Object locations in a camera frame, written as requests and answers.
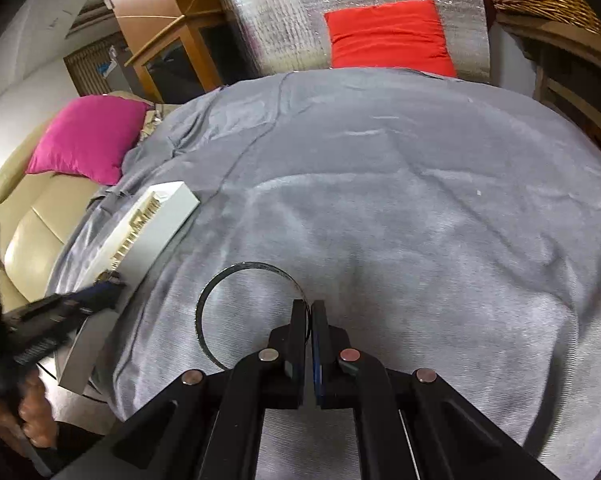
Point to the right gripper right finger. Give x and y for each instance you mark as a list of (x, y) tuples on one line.
[(333, 387)]

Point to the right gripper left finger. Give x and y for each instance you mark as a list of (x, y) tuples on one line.
[(285, 376)]

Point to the thin black hoop bangle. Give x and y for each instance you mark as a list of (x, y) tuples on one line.
[(222, 275)]

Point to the beige hair claw clip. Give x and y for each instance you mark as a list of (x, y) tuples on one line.
[(139, 218)]

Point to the left human hand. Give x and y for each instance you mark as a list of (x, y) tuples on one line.
[(34, 421)]

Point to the white rectangular tray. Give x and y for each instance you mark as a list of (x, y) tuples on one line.
[(75, 364)]

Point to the grey bed blanket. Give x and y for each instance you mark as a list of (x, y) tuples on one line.
[(445, 224)]

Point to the magenta pillow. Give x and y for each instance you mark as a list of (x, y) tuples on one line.
[(90, 138)]

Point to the red pillow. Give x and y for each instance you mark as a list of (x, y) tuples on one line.
[(403, 34)]

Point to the silver foil insulation panel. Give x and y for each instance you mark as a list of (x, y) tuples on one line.
[(283, 35)]

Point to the wooden cabinet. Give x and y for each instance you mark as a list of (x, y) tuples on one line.
[(180, 49)]

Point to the wooden shelf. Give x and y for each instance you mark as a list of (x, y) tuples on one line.
[(568, 68)]

